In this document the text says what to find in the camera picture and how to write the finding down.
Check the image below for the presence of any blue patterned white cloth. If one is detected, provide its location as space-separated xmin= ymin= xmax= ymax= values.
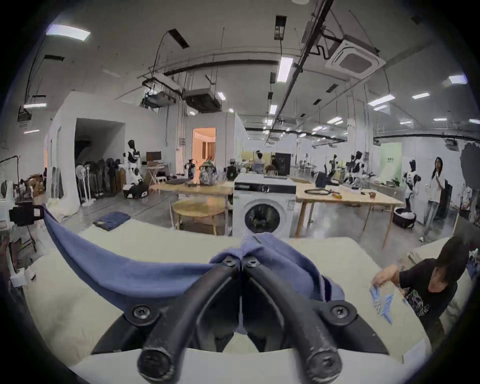
xmin=369 ymin=285 xmax=394 ymax=325

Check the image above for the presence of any long wooden table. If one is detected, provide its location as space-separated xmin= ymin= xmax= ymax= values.
xmin=149 ymin=179 xmax=235 ymax=211

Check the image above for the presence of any folded blue cloth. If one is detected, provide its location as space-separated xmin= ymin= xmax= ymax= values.
xmin=92 ymin=211 xmax=131 ymax=230

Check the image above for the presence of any bed with beige sheet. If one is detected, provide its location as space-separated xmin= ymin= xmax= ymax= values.
xmin=11 ymin=217 xmax=432 ymax=377

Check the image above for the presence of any white and black humanoid robot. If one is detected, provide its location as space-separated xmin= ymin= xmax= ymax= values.
xmin=121 ymin=139 xmax=149 ymax=199
xmin=393 ymin=159 xmax=419 ymax=229
xmin=344 ymin=151 xmax=367 ymax=185

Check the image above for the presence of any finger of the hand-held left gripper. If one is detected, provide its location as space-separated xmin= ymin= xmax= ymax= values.
xmin=9 ymin=205 xmax=44 ymax=226

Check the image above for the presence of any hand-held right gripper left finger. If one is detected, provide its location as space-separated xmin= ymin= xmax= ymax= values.
xmin=92 ymin=256 xmax=241 ymax=384

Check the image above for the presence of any round wooden low table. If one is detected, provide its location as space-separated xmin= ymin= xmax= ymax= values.
xmin=172 ymin=197 xmax=228 ymax=236

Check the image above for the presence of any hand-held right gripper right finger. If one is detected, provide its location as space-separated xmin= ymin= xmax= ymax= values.
xmin=244 ymin=256 xmax=389 ymax=384

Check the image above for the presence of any white standing fan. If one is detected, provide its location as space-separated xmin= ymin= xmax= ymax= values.
xmin=75 ymin=165 xmax=95 ymax=207

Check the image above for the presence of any wooden table with slanted legs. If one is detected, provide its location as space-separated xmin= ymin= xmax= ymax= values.
xmin=295 ymin=184 xmax=404 ymax=250

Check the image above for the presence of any white washing machine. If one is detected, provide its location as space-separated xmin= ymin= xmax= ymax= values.
xmin=233 ymin=173 xmax=297 ymax=239

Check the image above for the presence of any blue shirt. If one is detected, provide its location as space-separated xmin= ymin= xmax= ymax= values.
xmin=42 ymin=204 xmax=346 ymax=335

